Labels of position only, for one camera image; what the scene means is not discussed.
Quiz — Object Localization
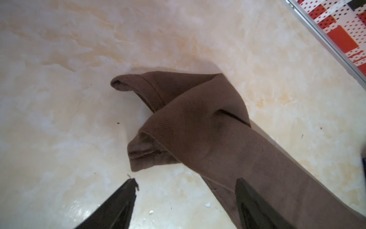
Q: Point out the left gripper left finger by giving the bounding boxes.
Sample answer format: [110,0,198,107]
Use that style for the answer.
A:
[76,178,139,229]

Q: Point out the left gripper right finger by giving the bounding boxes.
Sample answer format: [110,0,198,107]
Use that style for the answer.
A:
[235,178,294,229]

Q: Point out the brown trousers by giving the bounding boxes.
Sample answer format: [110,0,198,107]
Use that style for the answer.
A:
[111,71,366,229]

